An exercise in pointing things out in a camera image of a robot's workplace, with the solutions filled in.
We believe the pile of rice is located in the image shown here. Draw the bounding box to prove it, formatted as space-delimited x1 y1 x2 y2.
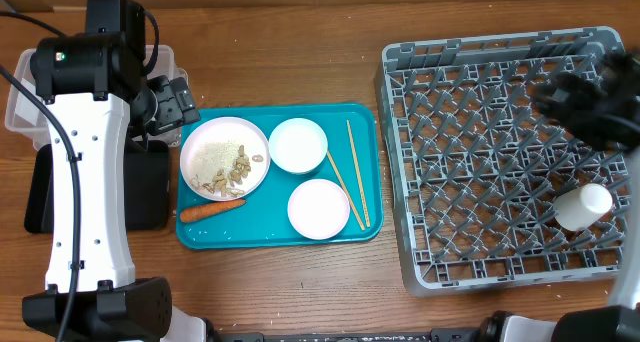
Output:
191 141 240 177

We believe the white cup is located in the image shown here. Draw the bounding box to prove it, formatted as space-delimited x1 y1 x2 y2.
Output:
553 183 613 232

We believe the peanut shells pile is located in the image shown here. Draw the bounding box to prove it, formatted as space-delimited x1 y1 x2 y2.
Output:
188 145 265 198

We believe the teal plastic tray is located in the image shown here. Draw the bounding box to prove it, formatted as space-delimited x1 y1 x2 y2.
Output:
176 103 384 250

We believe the orange carrot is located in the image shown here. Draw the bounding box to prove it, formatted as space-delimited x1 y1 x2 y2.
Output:
180 199 246 223

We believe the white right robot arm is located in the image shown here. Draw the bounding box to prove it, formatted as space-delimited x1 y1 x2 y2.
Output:
474 49 639 342

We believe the white bowl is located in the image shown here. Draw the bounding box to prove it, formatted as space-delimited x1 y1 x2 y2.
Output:
268 118 328 174

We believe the wooden chopstick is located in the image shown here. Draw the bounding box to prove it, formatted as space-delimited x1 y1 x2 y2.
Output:
327 150 365 231
346 120 371 228

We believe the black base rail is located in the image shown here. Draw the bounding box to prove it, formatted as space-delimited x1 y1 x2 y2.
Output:
215 328 479 342

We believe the grey dishwasher rack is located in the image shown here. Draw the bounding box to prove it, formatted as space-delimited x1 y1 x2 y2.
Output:
375 27 631 297

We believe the black plastic tray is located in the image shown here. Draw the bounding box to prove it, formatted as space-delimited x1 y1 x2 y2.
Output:
24 140 171 234

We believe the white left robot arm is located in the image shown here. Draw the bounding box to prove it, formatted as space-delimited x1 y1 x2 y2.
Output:
22 0 216 341

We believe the pink bowl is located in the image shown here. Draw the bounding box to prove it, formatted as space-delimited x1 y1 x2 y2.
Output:
287 179 351 240

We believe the clear plastic bin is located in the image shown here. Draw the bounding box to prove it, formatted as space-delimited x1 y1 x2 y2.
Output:
5 45 189 150

